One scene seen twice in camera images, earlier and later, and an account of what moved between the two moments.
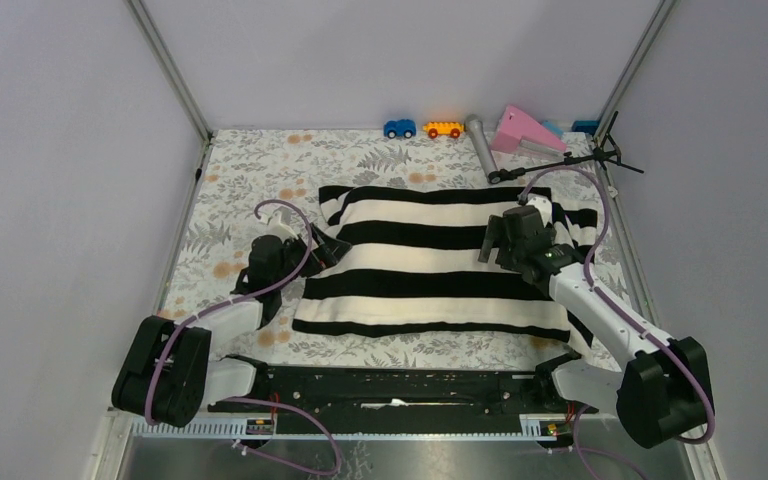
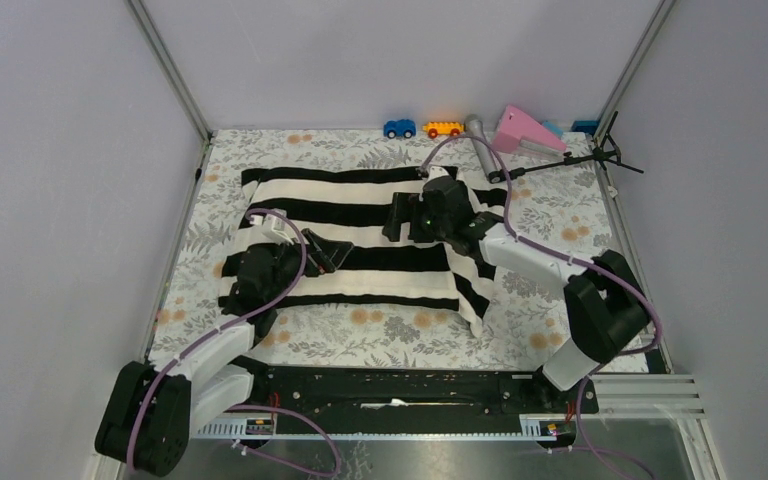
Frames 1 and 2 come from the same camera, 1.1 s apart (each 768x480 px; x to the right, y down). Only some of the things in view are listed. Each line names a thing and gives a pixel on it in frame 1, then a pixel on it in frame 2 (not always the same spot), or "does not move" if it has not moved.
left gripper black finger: (328, 252) does not move
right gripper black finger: (493, 237) → (406, 208)
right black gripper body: (508, 255) → (434, 227)
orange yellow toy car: (435, 128) does not move
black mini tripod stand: (605, 152) does not move
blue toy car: (403, 127) does not move
